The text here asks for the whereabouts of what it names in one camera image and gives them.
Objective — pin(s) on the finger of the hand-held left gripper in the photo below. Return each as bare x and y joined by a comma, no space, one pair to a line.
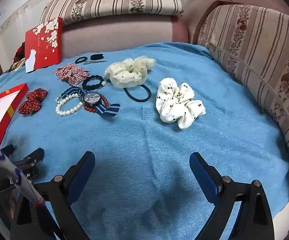
33,157
8,150

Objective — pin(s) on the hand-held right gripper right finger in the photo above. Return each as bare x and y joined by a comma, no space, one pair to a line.
204,177

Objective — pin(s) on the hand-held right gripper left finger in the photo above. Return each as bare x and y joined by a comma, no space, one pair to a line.
83,177

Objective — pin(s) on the red box tray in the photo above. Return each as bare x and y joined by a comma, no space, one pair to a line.
17,97

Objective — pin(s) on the red dotted hair bow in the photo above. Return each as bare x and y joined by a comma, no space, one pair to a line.
33,101

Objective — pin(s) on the white cherry print scrunchie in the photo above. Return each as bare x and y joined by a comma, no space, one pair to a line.
179,102

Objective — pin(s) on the red checkered scrunchie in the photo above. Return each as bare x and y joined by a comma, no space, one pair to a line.
70,73

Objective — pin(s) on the cream dotted organza scrunchie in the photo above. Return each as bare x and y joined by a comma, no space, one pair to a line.
128,71

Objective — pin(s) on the blue towel blanket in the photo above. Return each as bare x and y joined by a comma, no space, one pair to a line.
147,135

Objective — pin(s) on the beige patterned cloth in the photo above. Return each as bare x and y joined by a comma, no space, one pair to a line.
17,65

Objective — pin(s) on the dark clothes pile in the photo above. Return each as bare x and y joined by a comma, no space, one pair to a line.
20,51

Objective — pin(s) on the red flowered box lid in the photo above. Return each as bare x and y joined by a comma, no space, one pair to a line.
45,47

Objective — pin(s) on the silver hair clip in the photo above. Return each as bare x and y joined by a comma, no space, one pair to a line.
95,62

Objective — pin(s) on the small black scrunchie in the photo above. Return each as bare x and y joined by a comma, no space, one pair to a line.
96,56

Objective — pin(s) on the wide striped floral sofa cushion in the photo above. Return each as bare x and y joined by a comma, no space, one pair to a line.
254,50

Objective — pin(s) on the pink sofa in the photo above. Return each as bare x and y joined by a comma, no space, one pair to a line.
122,32

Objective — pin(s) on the long striped floral sofa cushion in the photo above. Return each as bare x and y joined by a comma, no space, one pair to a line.
114,0

